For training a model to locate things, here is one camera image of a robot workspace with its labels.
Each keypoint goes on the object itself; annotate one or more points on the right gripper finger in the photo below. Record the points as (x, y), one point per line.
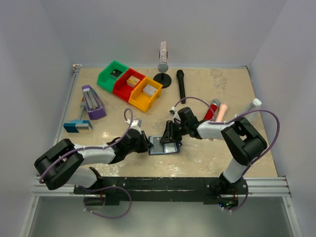
(176, 136)
(167, 136)

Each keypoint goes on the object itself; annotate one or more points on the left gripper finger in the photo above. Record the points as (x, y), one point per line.
(143, 149)
(144, 140)

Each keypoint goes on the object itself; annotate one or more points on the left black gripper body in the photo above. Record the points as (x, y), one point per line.
(140, 142)

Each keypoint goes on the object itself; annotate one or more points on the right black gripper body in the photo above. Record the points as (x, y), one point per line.
(183, 127)

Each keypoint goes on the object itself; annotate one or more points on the blue leather card holder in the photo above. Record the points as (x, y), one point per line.
(163, 149)

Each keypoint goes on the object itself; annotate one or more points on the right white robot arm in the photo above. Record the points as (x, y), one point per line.
(242, 139)

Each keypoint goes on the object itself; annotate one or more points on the card stack in yellow bin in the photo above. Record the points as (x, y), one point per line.
(149, 90)

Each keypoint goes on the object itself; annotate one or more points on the card stack in red bin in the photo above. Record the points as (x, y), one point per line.
(132, 81)

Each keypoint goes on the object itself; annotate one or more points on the card stack in green bin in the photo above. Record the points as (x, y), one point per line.
(115, 74)

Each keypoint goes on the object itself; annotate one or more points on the red glitter microphone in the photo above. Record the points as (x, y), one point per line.
(215, 103)

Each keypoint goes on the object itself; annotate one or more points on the yellow plastic bin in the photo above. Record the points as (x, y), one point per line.
(141, 101)

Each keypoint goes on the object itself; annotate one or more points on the purple metronome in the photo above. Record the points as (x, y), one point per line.
(94, 105)

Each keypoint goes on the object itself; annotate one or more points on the black round microphone stand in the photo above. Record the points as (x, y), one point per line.
(164, 79)

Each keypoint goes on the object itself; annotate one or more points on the black handheld microphone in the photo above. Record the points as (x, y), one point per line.
(180, 77)

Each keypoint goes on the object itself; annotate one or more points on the red plastic bin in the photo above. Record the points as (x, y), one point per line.
(121, 88)

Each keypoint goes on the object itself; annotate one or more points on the blue grey block tool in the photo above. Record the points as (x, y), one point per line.
(79, 125)

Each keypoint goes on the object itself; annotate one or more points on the glitter microphone on stand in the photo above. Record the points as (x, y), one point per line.
(163, 56)

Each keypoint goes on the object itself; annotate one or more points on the green plastic bin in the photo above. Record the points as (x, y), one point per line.
(109, 76)

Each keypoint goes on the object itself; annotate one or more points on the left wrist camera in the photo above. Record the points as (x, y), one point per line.
(135, 124)

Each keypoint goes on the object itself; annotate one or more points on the aluminium frame rail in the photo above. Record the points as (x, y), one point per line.
(32, 205)

